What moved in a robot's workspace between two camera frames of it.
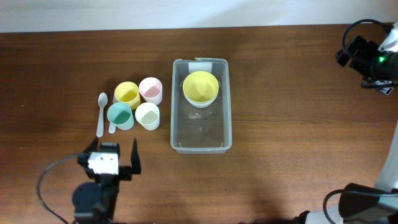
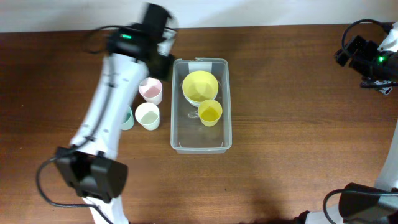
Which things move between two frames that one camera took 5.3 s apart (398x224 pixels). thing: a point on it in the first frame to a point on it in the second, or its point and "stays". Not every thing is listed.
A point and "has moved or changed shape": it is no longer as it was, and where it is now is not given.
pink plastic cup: (151, 90) stays
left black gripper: (127, 172) to (168, 70)
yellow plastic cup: (127, 92) has moved or changed shape
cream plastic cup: (147, 115) stays
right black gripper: (367, 49) stays
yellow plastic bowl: (201, 86) stays
